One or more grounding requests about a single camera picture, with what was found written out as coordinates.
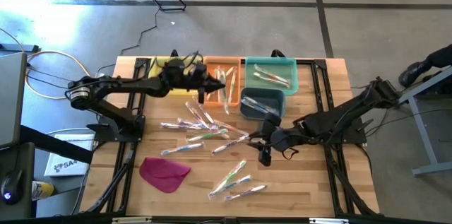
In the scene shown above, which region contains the orange plastic bin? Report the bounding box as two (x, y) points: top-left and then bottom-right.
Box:
(200, 56), (244, 108)

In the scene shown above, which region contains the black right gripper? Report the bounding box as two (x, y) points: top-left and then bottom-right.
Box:
(248, 112), (301, 167)

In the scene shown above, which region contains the silver aluminium bar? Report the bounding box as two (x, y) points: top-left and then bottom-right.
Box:
(309, 218), (350, 224)
(112, 216), (153, 224)

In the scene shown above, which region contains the grey metal table frame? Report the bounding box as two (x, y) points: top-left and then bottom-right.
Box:
(397, 67), (452, 178)

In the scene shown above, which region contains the black fan power cable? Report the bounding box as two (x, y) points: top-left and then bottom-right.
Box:
(95, 7), (160, 76)

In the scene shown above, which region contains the dark green plastic basket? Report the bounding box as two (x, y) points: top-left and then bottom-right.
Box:
(239, 87), (286, 122)

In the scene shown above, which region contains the person's leg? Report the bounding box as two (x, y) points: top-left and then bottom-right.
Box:
(425, 43), (452, 69)

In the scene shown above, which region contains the teal plastic bin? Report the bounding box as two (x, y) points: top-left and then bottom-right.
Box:
(244, 56), (300, 97)

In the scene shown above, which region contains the person's foot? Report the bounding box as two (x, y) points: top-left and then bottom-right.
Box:
(398, 60), (430, 88)

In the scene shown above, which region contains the white printed box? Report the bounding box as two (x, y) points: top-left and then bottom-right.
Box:
(44, 134), (95, 178)

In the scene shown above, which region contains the yellow plastic bin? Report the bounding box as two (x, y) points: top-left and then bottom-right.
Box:
(146, 57), (203, 97)

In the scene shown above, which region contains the black computer mouse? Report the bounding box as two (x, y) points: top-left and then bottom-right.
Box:
(0, 169), (24, 206)

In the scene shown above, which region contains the yellow extension cable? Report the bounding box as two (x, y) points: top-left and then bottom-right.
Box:
(24, 49), (96, 100)

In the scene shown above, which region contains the yellow can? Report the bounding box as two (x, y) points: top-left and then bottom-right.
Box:
(31, 180), (55, 201)

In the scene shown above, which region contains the orange toothbrush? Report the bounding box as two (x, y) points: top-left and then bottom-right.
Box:
(253, 63), (290, 84)
(252, 71), (291, 90)
(213, 120), (250, 138)

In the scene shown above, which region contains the grey laptop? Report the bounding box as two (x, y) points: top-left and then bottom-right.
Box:
(0, 52), (28, 149)

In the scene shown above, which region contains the black metal bar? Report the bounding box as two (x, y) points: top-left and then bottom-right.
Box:
(0, 42), (40, 54)

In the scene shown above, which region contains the blue toothbrush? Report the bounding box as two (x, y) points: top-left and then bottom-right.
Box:
(160, 141), (205, 157)
(208, 174), (252, 200)
(246, 96), (280, 116)
(243, 93), (280, 112)
(241, 99), (277, 118)

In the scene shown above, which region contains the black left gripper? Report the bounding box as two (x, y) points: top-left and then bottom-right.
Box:
(160, 58), (226, 104)

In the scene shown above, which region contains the magenta cloth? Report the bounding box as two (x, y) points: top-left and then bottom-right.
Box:
(138, 156), (192, 194)

